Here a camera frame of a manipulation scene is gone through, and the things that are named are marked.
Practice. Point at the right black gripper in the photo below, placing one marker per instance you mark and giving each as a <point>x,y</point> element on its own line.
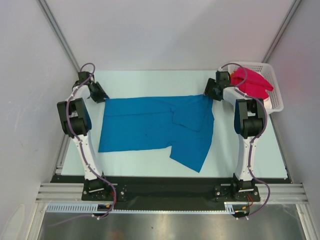
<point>211,83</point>

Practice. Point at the white t shirt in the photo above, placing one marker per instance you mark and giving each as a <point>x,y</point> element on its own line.
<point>267,104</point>

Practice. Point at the white slotted cable duct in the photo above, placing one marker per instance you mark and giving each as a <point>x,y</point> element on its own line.
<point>223,208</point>

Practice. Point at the aluminium frame rail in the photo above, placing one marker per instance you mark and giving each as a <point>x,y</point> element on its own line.
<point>73,192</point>

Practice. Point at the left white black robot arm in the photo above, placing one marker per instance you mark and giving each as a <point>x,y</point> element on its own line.
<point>77,125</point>

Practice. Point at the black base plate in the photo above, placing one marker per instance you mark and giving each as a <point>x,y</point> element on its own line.
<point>191,193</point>

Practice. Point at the blue t shirt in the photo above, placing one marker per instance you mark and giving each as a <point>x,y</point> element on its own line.
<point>183,123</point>

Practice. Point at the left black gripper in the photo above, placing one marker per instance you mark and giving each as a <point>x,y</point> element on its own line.
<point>102,95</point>

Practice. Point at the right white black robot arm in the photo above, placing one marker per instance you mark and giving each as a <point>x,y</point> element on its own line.
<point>250,122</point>

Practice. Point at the pink t shirt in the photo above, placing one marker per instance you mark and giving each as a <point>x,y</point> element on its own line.
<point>255,85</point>

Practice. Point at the white plastic basket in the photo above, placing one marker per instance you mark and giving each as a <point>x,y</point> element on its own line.
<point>267,71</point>

